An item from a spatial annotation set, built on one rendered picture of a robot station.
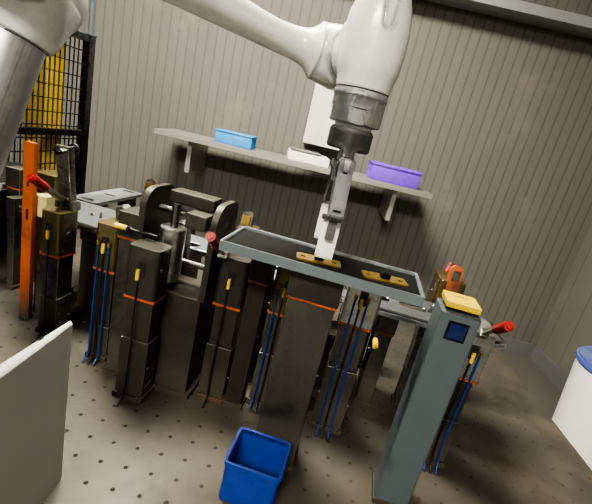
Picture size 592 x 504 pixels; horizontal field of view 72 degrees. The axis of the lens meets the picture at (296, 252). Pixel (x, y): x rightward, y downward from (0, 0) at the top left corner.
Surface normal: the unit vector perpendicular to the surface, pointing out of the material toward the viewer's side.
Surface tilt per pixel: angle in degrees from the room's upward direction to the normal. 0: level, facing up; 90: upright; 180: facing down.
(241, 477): 90
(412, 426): 90
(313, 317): 90
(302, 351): 90
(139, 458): 0
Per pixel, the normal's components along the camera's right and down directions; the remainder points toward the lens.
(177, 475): 0.22, -0.93
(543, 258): -0.07, 0.28
